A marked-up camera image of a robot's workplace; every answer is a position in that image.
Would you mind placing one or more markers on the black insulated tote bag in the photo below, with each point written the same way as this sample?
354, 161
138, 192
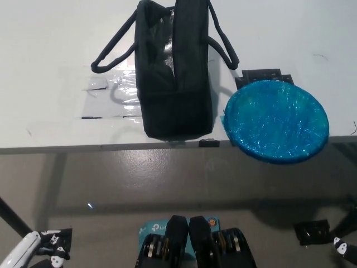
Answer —
178, 111

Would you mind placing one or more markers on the black tape table marker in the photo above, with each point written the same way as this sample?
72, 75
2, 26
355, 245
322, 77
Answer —
262, 74

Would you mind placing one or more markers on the thin dark strand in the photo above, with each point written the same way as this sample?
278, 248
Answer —
321, 56
355, 128

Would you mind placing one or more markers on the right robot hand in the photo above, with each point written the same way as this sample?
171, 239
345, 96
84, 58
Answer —
344, 248

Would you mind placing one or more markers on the small shiny floor scrap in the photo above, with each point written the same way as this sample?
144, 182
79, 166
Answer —
89, 206

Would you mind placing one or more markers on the clear tape patch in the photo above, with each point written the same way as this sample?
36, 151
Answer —
100, 103

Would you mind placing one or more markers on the blue plate stack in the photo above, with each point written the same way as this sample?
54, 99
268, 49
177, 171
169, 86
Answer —
276, 123

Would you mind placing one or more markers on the small black tape piece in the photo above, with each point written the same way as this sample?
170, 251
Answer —
208, 143

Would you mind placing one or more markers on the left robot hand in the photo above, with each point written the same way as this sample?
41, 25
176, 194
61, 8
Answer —
19, 251

